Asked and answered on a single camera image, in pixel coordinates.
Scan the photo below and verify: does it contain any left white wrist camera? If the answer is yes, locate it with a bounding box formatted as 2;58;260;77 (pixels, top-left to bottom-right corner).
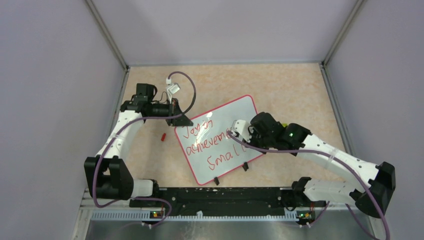
166;77;181;102

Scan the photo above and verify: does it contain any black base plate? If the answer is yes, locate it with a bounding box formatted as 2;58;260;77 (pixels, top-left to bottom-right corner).
129;187;326;217

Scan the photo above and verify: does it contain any pink framed whiteboard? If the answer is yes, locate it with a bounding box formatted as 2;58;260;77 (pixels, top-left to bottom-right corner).
174;94;262;186

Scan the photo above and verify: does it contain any whiteboard wire stand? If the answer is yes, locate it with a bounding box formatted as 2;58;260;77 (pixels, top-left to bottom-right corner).
212;162;249;186

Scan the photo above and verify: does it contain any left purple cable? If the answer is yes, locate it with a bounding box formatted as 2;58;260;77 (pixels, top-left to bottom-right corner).
92;71;197;229

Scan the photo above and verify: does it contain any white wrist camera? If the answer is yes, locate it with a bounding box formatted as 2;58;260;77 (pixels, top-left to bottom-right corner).
166;77;181;102
230;119;252;143

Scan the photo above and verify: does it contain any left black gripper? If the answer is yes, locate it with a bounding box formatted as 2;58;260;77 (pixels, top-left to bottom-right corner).
147;97;193;127

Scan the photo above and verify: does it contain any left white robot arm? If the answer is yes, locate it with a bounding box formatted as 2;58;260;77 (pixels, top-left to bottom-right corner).
84;83;193;207

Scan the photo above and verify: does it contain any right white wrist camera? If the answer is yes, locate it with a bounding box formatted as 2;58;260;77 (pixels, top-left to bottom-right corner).
230;119;252;143

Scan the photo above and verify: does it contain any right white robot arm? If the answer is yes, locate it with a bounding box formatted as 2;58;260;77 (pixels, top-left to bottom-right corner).
232;112;396;218

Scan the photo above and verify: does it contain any white cable duct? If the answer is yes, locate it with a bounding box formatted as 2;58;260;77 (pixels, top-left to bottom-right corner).
91;210;299;222

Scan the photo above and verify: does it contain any red marker cap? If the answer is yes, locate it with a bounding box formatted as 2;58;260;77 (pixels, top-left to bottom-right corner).
161;133;167;142

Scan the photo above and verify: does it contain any aluminium frame rail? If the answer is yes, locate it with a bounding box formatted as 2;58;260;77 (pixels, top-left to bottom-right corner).
79;187;382;210

